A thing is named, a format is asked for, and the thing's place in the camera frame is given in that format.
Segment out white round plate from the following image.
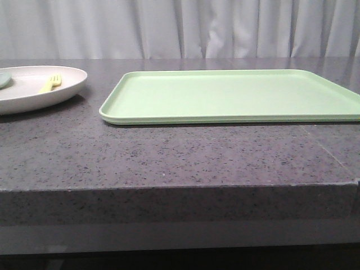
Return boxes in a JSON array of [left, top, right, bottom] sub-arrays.
[[0, 65, 88, 115]]

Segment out yellow plastic fork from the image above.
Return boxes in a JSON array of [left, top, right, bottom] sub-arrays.
[[38, 73, 62, 93]]

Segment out light green rectangular tray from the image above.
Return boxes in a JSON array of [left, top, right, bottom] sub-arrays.
[[99, 69, 359, 125]]

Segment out pale green plastic spoon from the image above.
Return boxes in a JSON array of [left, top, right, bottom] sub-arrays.
[[0, 72, 12, 89]]

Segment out white pleated curtain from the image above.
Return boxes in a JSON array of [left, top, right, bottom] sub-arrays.
[[1, 1, 359, 59]]

